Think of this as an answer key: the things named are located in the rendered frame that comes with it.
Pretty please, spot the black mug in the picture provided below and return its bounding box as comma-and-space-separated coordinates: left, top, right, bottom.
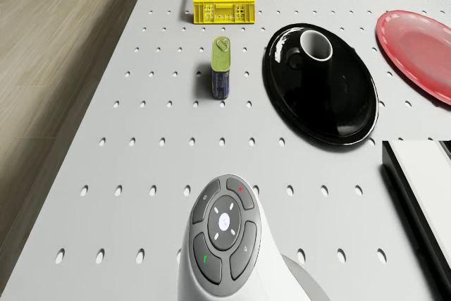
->
287, 29, 355, 137

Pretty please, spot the flat-sided can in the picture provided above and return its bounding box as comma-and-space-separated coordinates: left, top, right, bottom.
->
211, 35, 232, 99

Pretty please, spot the black plate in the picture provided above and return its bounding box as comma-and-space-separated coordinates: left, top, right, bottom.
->
262, 23, 380, 146

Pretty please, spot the black stove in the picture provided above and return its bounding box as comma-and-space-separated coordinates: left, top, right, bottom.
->
382, 140, 451, 283

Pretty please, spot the red plate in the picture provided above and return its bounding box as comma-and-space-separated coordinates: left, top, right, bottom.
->
375, 9, 451, 106

